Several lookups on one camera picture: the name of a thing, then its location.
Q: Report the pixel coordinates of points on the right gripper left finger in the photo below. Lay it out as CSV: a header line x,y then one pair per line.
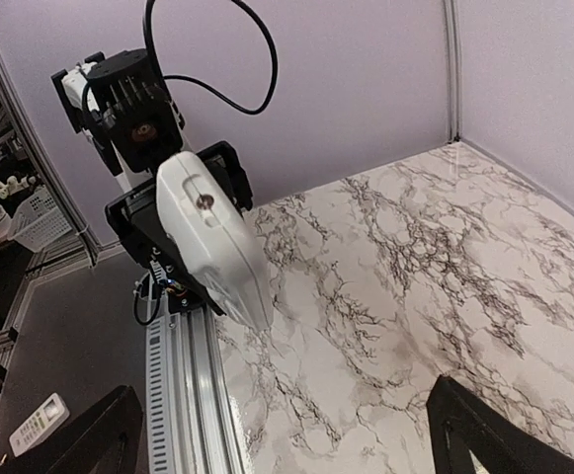
x,y
103,439

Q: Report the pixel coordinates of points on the white plastic basket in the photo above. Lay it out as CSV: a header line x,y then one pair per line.
x,y
38,221

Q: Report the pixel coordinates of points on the front aluminium rail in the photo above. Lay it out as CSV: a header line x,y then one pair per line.
x,y
190,424

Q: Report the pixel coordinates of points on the white air conditioner remote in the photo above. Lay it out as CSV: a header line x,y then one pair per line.
x,y
45,420

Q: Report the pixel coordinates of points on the right aluminium corner post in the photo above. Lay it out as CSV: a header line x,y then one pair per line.
x,y
453,56

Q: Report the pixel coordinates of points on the aluminium corner post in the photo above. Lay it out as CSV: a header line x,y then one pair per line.
x,y
12,103
453,56

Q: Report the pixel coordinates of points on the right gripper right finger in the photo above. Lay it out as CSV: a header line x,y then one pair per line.
x,y
463,429

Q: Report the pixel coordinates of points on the left aluminium corner post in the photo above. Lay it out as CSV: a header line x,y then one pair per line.
x,y
12,103

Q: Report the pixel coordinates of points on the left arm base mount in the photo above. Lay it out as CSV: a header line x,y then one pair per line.
x,y
166,275

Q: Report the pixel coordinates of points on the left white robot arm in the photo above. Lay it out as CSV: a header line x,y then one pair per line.
x,y
180,214

